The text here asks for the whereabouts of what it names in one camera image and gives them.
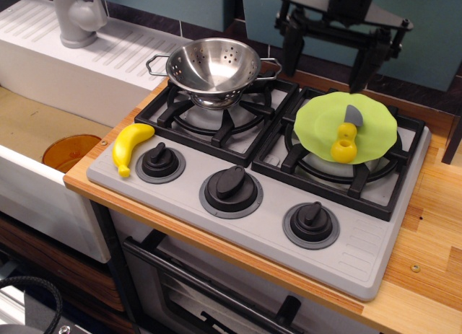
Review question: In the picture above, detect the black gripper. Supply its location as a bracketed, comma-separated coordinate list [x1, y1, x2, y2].
[275, 0, 414, 94]

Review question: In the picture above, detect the green plate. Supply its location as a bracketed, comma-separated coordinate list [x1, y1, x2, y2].
[294, 92, 398, 164]

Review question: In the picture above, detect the steel colander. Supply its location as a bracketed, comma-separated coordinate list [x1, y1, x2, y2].
[146, 38, 282, 110]

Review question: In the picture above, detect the black left burner grate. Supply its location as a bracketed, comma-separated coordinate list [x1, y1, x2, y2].
[134, 71, 299, 167]

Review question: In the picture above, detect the black burner grate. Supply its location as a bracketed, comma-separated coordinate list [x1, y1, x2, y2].
[251, 87, 430, 221]
[134, 71, 299, 167]

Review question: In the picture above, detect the grey toy stove top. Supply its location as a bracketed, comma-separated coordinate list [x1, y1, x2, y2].
[87, 80, 431, 300]

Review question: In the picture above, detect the black right burner grate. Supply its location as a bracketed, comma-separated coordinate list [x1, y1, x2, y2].
[251, 87, 430, 221]

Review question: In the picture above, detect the black middle stove knob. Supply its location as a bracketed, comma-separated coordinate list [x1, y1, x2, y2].
[199, 165, 263, 219]

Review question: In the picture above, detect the black stove knob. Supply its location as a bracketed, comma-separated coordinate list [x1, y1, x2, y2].
[199, 165, 263, 219]
[282, 201, 340, 250]
[136, 142, 186, 185]

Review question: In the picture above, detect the black right stove knob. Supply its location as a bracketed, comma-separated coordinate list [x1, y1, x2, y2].
[282, 201, 340, 250]

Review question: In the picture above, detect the black left stove knob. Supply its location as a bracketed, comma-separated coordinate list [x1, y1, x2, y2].
[136, 142, 186, 185]

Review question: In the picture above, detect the yellow toy banana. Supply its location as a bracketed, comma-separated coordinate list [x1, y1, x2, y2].
[112, 123, 155, 177]

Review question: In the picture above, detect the grey toy faucet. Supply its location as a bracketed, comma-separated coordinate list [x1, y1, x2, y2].
[53, 0, 108, 49]

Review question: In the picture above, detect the toy oven door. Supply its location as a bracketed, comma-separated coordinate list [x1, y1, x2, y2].
[121, 229, 308, 334]

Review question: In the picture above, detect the white toy sink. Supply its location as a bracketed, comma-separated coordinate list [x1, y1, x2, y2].
[1, 0, 185, 263]

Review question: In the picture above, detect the orange plastic bowl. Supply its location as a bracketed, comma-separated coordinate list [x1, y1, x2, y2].
[42, 134, 101, 173]

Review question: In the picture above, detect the yellow handled toy knife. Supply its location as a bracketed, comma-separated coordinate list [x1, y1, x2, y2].
[331, 105, 363, 164]

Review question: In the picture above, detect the black braided cable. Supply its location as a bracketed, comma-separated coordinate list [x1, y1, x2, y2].
[0, 276, 64, 334]

